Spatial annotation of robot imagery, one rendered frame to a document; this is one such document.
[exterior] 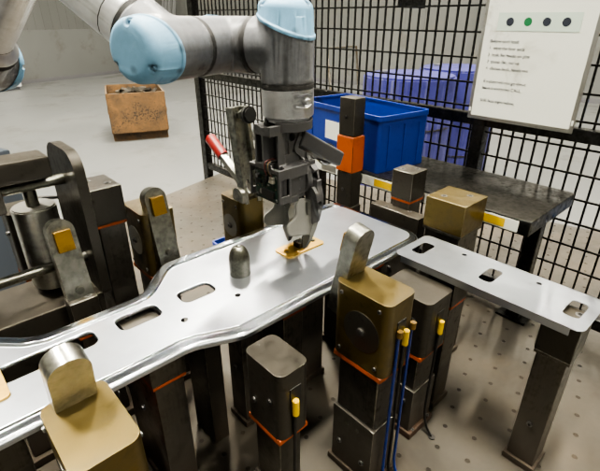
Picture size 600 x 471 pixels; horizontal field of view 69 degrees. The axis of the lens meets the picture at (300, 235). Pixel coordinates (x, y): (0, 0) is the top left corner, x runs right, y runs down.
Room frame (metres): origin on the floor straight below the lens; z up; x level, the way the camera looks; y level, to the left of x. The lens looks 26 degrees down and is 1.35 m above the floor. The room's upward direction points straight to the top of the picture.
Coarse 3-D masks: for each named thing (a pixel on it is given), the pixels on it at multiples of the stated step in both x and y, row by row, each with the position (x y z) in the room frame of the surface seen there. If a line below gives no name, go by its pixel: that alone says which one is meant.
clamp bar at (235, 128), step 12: (228, 108) 0.78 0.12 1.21; (240, 108) 0.79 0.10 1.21; (252, 108) 0.77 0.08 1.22; (228, 120) 0.78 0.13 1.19; (240, 120) 0.79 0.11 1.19; (252, 120) 0.76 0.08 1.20; (240, 132) 0.78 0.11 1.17; (240, 144) 0.77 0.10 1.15; (252, 144) 0.78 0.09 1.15; (240, 156) 0.76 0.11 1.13; (252, 156) 0.78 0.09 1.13; (240, 168) 0.76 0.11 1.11; (240, 180) 0.76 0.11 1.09
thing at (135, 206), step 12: (132, 204) 0.69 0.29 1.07; (168, 204) 0.69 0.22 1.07; (132, 216) 0.67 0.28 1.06; (144, 216) 0.65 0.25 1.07; (132, 228) 0.68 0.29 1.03; (144, 228) 0.65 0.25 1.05; (132, 240) 0.68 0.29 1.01; (144, 240) 0.65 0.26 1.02; (144, 252) 0.65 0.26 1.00; (144, 264) 0.66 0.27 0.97; (156, 264) 0.65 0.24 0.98; (144, 276) 0.68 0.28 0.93; (144, 288) 0.69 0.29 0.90; (156, 312) 0.66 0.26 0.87
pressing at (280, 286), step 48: (240, 240) 0.69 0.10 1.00; (336, 240) 0.69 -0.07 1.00; (384, 240) 0.69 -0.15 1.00; (192, 288) 0.54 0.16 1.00; (240, 288) 0.54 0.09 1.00; (288, 288) 0.54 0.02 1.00; (48, 336) 0.43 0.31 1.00; (96, 336) 0.43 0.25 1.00; (144, 336) 0.43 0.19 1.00; (192, 336) 0.43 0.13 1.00; (240, 336) 0.44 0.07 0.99; (0, 432) 0.30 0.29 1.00
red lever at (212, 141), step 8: (208, 136) 0.85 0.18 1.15; (208, 144) 0.85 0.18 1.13; (216, 144) 0.84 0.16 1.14; (216, 152) 0.83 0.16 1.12; (224, 152) 0.83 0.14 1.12; (224, 160) 0.81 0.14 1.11; (232, 160) 0.82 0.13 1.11; (232, 168) 0.80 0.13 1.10; (232, 176) 0.80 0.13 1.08; (248, 184) 0.78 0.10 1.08; (248, 192) 0.76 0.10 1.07
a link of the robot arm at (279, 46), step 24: (264, 0) 0.64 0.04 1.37; (288, 0) 0.62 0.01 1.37; (264, 24) 0.62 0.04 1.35; (288, 24) 0.62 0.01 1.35; (312, 24) 0.64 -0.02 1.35; (264, 48) 0.63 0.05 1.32; (288, 48) 0.62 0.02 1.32; (312, 48) 0.64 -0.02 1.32; (264, 72) 0.63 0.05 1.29; (288, 72) 0.62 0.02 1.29; (312, 72) 0.64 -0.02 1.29
